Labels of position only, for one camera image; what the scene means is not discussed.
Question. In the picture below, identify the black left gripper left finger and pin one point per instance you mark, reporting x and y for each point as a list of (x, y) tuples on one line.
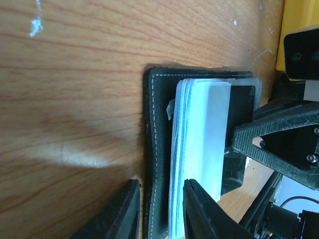
[(119, 219)]

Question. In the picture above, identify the black leather card holder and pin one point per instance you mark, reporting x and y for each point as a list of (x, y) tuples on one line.
[(190, 115)]

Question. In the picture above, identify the yellow bin with black cards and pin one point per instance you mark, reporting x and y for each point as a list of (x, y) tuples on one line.
[(297, 15)]

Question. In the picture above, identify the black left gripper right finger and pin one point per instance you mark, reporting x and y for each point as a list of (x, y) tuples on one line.
[(204, 219)]

